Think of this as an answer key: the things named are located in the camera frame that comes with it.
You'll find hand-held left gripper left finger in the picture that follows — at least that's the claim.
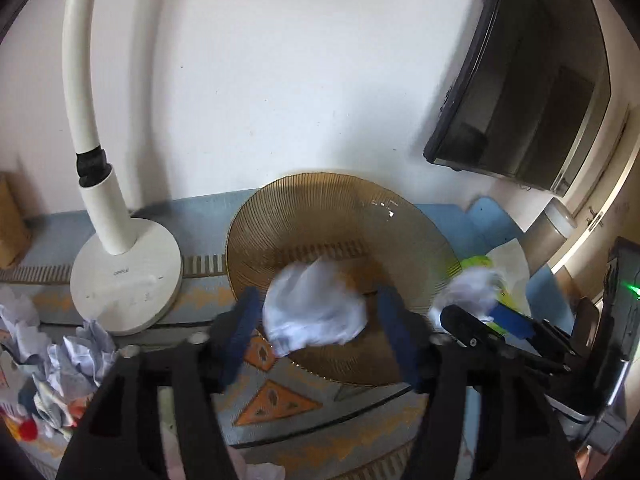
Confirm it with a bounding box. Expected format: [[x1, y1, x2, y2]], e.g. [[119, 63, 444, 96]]
[[55, 287, 263, 480]]

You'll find beige cylindrical container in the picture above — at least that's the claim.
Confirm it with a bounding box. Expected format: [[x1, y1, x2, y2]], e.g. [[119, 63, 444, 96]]
[[520, 197, 578, 271]]

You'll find black monitor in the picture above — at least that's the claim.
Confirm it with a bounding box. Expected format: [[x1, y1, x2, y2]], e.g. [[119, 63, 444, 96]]
[[424, 0, 613, 196]]

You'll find white paper package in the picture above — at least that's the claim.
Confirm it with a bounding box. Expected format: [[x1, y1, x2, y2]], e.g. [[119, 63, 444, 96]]
[[487, 240, 531, 311]]

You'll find white desk lamp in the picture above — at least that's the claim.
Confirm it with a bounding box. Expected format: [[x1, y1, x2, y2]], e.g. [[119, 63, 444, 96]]
[[61, 0, 183, 336]]

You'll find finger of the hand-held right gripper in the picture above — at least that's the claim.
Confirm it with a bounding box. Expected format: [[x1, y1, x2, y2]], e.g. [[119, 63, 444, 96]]
[[490, 310, 576, 361], [439, 304, 568, 380]]

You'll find patterned blue table mat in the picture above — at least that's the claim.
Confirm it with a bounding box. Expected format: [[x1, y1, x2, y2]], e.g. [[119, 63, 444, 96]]
[[0, 190, 576, 480]]

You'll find brown paper bag holder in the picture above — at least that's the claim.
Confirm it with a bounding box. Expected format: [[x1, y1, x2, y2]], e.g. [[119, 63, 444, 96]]
[[0, 172, 32, 268]]

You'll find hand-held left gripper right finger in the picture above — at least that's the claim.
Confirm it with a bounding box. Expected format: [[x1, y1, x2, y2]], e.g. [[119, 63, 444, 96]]
[[377, 285, 583, 480]]

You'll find amber ribbed glass bowl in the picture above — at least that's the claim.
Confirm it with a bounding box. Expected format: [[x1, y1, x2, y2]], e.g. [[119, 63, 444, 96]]
[[225, 172, 463, 386]]

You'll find green tissue pack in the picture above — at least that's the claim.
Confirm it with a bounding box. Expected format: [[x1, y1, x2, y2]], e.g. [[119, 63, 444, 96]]
[[452, 254, 531, 341]]

